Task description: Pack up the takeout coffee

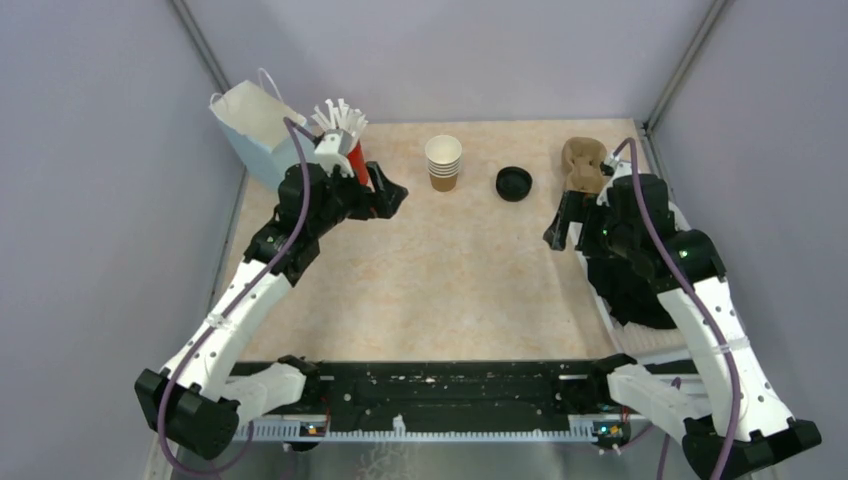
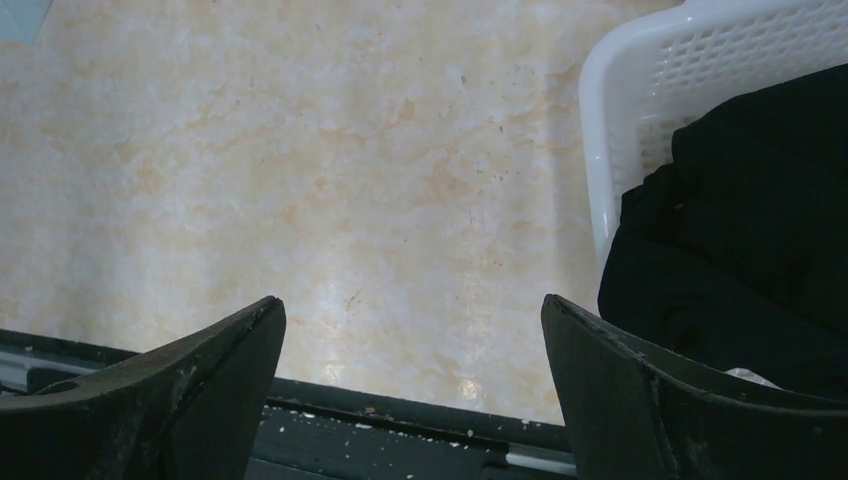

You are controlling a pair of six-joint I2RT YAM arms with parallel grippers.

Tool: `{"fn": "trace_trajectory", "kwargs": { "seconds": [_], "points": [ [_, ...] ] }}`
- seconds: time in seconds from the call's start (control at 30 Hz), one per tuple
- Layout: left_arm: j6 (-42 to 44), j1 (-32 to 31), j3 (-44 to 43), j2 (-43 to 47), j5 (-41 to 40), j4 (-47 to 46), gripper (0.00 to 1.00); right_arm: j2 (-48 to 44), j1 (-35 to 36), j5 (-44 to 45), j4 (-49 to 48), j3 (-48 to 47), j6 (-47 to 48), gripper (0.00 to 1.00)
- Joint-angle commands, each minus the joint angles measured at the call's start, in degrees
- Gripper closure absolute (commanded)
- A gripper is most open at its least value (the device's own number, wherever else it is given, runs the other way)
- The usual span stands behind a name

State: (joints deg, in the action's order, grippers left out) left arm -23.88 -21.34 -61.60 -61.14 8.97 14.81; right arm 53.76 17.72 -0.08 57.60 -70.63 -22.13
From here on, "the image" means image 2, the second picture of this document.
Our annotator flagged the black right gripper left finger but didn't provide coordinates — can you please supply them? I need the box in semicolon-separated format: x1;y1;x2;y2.
1;296;286;479

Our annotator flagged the black cloth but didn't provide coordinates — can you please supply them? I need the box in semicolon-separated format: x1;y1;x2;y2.
598;66;847;400

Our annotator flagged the white plastic basket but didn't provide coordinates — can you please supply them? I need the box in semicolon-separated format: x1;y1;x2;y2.
579;1;847;271

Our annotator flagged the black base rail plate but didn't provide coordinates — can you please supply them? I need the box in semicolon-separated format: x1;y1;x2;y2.
0;328;579;480

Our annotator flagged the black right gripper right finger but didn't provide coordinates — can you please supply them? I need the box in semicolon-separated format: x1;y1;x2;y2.
541;294;847;479

